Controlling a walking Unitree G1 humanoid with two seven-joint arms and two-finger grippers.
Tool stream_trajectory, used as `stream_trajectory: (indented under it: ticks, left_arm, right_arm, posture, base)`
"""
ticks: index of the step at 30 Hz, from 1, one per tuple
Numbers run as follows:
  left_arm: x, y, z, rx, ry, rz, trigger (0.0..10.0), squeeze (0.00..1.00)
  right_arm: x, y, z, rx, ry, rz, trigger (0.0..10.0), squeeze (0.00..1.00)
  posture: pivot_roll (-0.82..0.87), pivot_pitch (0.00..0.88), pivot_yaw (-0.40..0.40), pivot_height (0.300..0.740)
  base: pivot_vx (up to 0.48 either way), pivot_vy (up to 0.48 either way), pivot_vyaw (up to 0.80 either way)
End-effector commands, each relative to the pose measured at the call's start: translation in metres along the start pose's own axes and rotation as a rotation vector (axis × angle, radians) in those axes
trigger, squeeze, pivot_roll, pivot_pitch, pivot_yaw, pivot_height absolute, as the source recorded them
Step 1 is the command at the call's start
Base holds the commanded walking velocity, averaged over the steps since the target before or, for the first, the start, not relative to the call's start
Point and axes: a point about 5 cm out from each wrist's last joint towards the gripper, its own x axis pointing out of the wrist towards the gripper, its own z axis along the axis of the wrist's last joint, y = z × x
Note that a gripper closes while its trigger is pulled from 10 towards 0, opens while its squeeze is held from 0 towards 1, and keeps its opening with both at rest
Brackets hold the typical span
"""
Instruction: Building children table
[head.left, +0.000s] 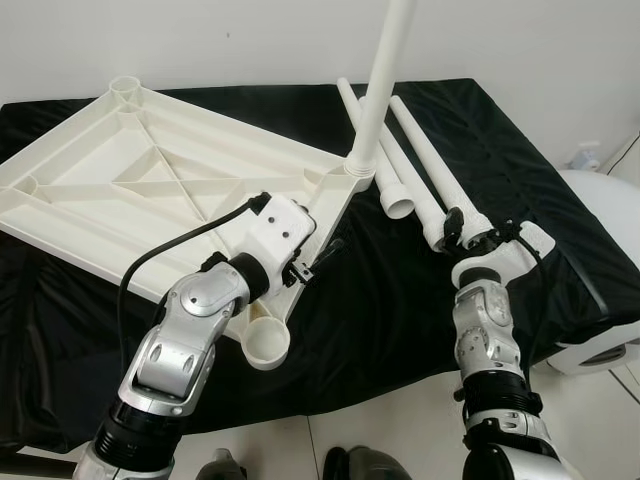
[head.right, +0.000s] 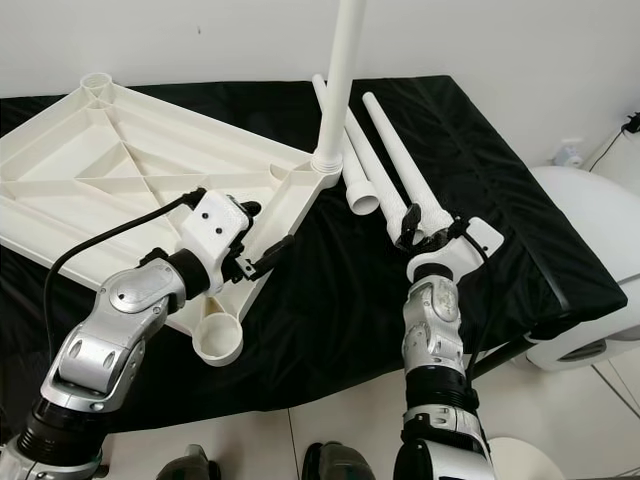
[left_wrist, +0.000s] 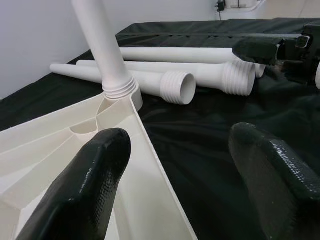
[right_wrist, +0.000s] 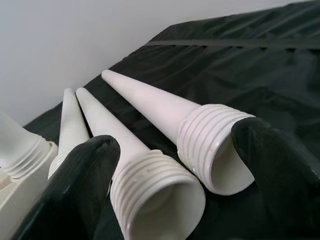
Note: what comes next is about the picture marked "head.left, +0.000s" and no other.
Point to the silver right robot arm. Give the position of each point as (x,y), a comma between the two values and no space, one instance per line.
(490,340)

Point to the robot left leg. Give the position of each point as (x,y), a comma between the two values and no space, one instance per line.
(218,466)

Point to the white wall socket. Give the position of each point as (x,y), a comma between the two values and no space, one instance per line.
(586,157)

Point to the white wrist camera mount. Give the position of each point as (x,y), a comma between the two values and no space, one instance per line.
(525,240)
(280,228)

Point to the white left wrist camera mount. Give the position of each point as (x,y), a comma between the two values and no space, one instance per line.
(280,228)

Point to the robot right leg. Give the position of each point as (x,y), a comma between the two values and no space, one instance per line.
(362,466)

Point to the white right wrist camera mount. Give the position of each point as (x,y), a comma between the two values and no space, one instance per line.
(525,240)

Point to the robot leg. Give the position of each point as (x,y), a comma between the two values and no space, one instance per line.
(362,466)
(218,466)

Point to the white domed appliance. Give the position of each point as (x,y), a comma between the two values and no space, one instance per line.
(610,220)

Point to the black tablecloth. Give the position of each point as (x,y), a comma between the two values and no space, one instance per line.
(560,230)

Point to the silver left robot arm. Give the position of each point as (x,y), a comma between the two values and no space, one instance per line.
(180,340)

